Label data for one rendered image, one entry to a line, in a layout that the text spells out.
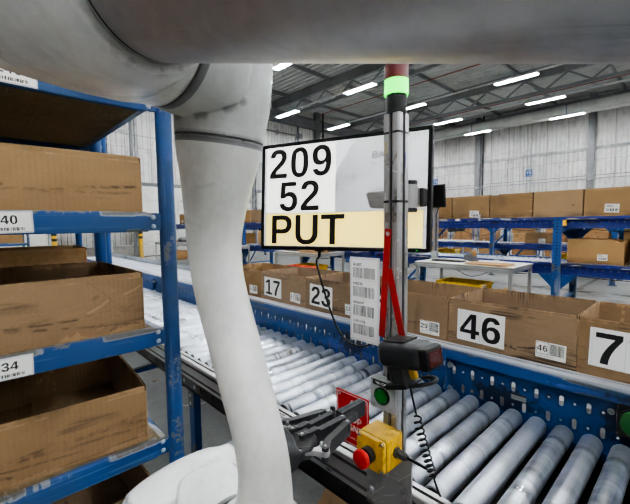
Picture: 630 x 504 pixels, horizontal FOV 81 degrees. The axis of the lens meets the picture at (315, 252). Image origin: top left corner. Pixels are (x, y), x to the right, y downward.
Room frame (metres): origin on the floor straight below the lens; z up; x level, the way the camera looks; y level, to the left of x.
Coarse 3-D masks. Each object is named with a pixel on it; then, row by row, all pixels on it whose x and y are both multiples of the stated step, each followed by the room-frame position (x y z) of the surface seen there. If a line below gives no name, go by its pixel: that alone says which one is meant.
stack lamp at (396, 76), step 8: (392, 64) 0.79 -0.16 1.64; (400, 64) 0.78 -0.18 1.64; (408, 64) 0.80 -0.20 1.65; (384, 72) 0.81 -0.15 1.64; (392, 72) 0.79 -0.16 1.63; (400, 72) 0.78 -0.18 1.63; (408, 72) 0.80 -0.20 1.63; (384, 80) 0.81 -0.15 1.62; (392, 80) 0.79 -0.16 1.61; (400, 80) 0.78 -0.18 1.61; (408, 80) 0.80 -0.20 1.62; (384, 88) 0.81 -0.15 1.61; (392, 88) 0.79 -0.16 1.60; (400, 88) 0.78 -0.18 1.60; (408, 88) 0.80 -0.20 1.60; (384, 96) 0.81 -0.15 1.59
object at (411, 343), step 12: (396, 336) 0.76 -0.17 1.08; (408, 336) 0.75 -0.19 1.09; (384, 348) 0.73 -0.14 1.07; (396, 348) 0.71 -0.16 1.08; (408, 348) 0.69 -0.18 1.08; (420, 348) 0.68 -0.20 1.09; (432, 348) 0.68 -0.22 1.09; (384, 360) 0.73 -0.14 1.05; (396, 360) 0.71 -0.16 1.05; (408, 360) 0.69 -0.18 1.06; (420, 360) 0.67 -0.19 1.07; (432, 360) 0.67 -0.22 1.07; (396, 372) 0.73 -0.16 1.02; (408, 372) 0.72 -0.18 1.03; (396, 384) 0.72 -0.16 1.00; (408, 384) 0.71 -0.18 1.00
